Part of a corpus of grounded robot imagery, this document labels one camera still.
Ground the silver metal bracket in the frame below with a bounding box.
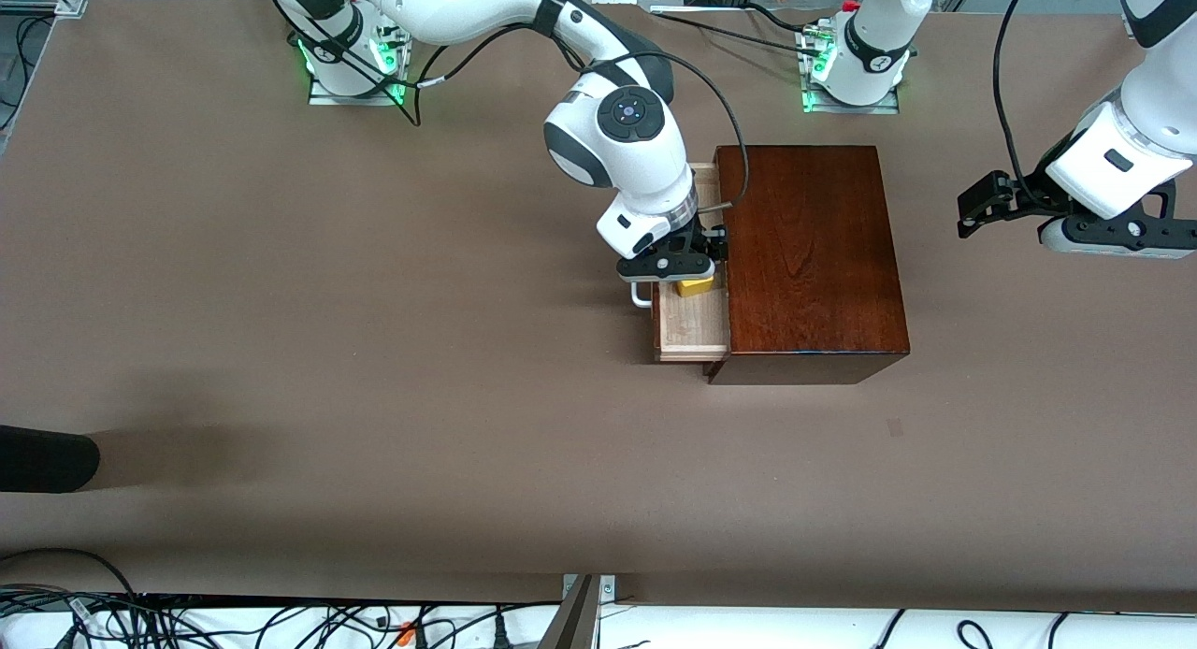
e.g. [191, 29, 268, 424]
[562, 574, 617, 605]

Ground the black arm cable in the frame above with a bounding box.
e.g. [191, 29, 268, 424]
[992, 0, 1050, 212]
[296, 20, 750, 209]

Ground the wooden drawer with white handle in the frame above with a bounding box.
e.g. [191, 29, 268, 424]
[630, 161, 733, 364]

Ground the dark brown wooden cabinet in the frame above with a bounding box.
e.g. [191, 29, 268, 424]
[708, 145, 912, 386]

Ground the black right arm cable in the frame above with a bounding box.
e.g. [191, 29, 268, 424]
[296, 20, 750, 209]

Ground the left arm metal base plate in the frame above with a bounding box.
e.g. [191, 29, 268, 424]
[801, 80, 901, 115]

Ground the grey metal bar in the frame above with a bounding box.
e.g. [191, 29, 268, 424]
[537, 575, 600, 649]

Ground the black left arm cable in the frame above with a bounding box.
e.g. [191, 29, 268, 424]
[992, 0, 1050, 212]

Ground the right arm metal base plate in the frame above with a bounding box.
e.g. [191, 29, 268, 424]
[308, 67, 406, 107]

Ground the black cable tangle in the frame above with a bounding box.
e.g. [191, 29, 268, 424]
[0, 548, 562, 649]

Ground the black rounded object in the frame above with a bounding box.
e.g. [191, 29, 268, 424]
[0, 425, 101, 494]

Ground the black cable on table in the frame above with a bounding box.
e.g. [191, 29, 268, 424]
[649, 4, 826, 57]

